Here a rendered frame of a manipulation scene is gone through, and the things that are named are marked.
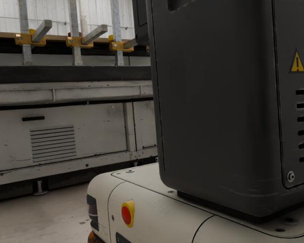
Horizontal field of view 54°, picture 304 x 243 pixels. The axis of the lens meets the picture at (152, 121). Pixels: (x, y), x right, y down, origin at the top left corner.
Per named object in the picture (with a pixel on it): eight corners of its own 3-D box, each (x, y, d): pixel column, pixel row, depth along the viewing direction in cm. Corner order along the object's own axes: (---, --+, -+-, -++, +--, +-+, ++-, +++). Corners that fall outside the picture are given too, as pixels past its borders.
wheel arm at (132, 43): (154, 39, 149) (154, 30, 149) (148, 38, 148) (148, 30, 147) (117, 55, 186) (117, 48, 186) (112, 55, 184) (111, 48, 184)
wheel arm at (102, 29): (108, 33, 136) (107, 23, 136) (101, 32, 134) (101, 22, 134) (78, 51, 173) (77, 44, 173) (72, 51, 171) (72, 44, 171)
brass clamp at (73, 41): (93, 46, 161) (93, 36, 161) (69, 45, 154) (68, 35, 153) (89, 48, 166) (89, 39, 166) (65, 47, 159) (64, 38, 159)
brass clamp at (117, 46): (134, 50, 174) (133, 41, 174) (113, 49, 167) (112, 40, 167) (129, 52, 179) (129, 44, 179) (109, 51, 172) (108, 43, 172)
